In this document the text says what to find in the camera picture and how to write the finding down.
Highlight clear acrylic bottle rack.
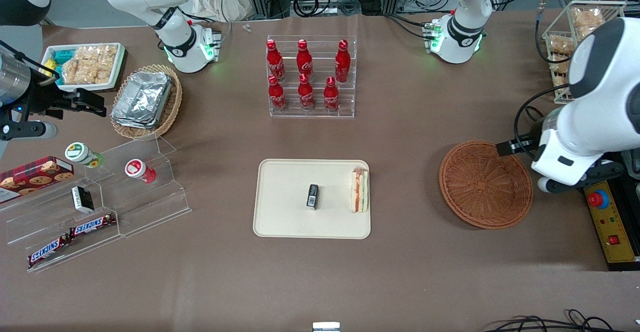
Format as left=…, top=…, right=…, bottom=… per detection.
left=266, top=35, right=357, bottom=119

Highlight red cup with white lid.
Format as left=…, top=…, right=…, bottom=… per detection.
left=124, top=159, right=157, bottom=184

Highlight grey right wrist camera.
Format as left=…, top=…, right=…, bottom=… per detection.
left=0, top=121, right=59, bottom=141

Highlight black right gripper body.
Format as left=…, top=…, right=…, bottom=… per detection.
left=24, top=83, right=83, bottom=118

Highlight white rectangular snack tray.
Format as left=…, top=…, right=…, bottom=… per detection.
left=41, top=43, right=127, bottom=92

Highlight black and white small box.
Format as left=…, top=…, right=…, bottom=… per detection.
left=71, top=186, right=95, bottom=214

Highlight stacked foil containers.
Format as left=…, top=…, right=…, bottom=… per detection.
left=111, top=71, right=174, bottom=130

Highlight round brown wicker basket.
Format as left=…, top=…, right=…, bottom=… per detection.
left=439, top=140, right=534, bottom=230

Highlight red emergency stop button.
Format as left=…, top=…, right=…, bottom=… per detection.
left=587, top=190, right=610, bottom=209

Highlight red cola bottle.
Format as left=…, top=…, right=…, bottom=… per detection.
left=266, top=39, right=286, bottom=82
left=323, top=76, right=341, bottom=113
left=297, top=39, right=314, bottom=82
left=267, top=74, right=288, bottom=112
left=298, top=73, right=316, bottom=111
left=335, top=39, right=352, bottom=83

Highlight beige plastic tray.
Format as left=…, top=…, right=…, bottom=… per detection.
left=253, top=159, right=371, bottom=239

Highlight green cup with sunflower lid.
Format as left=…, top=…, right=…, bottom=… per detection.
left=65, top=142, right=104, bottom=169

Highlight black base cable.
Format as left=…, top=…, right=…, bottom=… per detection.
left=385, top=14, right=432, bottom=40

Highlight black floor cables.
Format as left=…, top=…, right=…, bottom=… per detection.
left=484, top=309, right=640, bottom=332

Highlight cream wire rack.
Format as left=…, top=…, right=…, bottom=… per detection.
left=542, top=1, right=627, bottom=105

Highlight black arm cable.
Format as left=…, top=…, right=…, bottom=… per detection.
left=514, top=0, right=558, bottom=158

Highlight oval tan wicker basket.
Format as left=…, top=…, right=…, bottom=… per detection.
left=110, top=64, right=183, bottom=140

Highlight teal snack packet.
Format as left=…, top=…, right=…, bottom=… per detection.
left=49, top=49, right=76, bottom=66

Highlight red plaid cookie box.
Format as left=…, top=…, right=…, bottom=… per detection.
left=0, top=156, right=75, bottom=204

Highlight clear acrylic stepped stand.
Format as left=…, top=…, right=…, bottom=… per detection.
left=0, top=134, right=192, bottom=273

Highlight triangle sandwich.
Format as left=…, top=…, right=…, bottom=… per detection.
left=349, top=167, right=370, bottom=214

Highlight snickers chocolate bar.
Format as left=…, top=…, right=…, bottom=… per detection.
left=27, top=235, right=72, bottom=268
left=68, top=213, right=117, bottom=238

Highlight bagged rice crackers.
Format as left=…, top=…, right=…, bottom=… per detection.
left=61, top=45, right=119, bottom=85

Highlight bagged bread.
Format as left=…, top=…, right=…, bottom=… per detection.
left=547, top=36, right=576, bottom=57
left=550, top=59, right=571, bottom=87
left=572, top=8, right=606, bottom=37

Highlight yellow control panel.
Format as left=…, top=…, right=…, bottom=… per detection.
left=583, top=180, right=639, bottom=264

